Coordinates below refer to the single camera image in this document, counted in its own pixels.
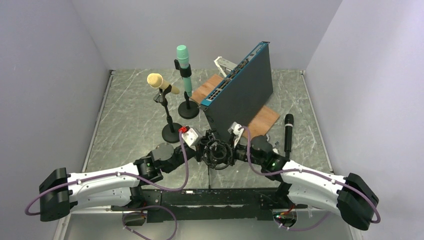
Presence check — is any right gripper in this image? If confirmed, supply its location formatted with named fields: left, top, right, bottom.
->
left=211, top=135, right=264, bottom=167

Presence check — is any black shock mount tripod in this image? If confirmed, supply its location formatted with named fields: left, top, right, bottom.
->
left=198, top=129, right=235, bottom=190

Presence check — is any black microphone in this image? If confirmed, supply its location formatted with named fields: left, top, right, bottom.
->
left=284, top=113, right=294, bottom=158

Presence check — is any yellow microphone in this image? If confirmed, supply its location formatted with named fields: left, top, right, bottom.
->
left=146, top=73, right=180, bottom=95

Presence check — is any green microphone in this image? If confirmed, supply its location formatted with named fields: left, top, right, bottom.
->
left=176, top=45, right=193, bottom=97

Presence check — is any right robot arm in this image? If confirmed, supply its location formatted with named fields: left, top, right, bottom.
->
left=229, top=136, right=382, bottom=231

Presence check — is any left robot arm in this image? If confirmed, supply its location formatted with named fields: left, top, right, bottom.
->
left=39, top=143, right=201, bottom=222

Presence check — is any wooden board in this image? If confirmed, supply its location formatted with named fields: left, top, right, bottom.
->
left=191, top=74, right=280, bottom=137

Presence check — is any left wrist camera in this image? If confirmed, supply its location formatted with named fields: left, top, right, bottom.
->
left=178, top=126, right=203, bottom=149

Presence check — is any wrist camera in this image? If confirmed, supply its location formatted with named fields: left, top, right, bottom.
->
left=228, top=122, right=245, bottom=148
left=178, top=126, right=203, bottom=149

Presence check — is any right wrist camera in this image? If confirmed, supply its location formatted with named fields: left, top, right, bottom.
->
left=228, top=122, right=245, bottom=148

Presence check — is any blue network switch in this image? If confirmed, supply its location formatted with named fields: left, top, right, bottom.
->
left=199, top=41, right=273, bottom=142

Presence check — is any black base frame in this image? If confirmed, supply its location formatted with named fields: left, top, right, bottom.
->
left=110, top=188, right=306, bottom=223

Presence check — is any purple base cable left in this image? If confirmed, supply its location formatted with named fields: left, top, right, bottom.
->
left=121, top=205, right=179, bottom=240

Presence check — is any white metal bracket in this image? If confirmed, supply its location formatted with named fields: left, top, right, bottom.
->
left=213, top=56, right=237, bottom=78

